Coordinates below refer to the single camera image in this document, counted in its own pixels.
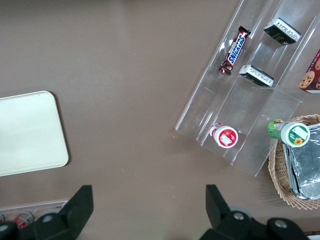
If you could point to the red cola bottle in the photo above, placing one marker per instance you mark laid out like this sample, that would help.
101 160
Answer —
23 218
1 218

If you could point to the chocolate chip cookie box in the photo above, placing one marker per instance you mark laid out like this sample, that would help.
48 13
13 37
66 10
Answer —
312 75

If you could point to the light tan wicker basket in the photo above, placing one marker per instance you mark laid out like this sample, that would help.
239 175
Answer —
276 170

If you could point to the cream plastic tray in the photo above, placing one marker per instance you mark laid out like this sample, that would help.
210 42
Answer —
30 132

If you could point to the green yoghurt bottle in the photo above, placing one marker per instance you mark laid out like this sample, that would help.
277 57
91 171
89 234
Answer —
292 132

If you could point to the silver foil container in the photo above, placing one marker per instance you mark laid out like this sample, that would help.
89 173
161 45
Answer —
305 170

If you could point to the red yoghurt bottle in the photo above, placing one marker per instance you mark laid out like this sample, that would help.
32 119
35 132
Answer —
225 136

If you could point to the snickers chocolate bar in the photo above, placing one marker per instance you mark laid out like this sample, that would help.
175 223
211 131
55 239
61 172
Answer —
236 48

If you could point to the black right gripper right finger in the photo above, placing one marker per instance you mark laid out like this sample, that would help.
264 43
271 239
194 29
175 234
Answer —
220 220

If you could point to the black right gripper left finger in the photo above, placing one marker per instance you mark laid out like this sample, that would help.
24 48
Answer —
75 212

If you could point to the clear acrylic bottle rack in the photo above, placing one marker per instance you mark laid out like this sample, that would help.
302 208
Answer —
37 205

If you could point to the clear acrylic stepped display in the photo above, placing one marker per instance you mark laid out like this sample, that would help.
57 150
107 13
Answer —
250 107

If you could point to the black and white small box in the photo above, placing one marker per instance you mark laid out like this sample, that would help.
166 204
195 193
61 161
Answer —
256 78
281 31

